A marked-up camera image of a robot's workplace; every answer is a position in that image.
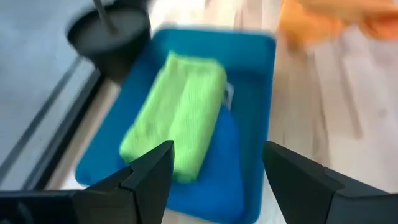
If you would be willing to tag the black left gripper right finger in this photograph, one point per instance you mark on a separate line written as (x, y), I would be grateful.
(311, 193)

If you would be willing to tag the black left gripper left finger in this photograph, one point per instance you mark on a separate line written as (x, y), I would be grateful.
(140, 189)

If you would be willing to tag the green microfiber towel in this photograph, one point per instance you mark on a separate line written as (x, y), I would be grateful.
(180, 115)

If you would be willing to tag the blue microfiber towel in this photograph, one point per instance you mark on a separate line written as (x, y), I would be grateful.
(224, 174)

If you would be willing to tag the orange microfiber towel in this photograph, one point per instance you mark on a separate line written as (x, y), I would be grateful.
(335, 21)

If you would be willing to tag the teal plastic bin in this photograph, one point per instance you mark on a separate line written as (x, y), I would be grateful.
(248, 93)

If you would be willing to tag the green potted plant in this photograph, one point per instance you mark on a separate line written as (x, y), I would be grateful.
(109, 40)

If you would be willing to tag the black aluminium table frame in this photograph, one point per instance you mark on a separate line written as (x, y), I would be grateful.
(62, 124)

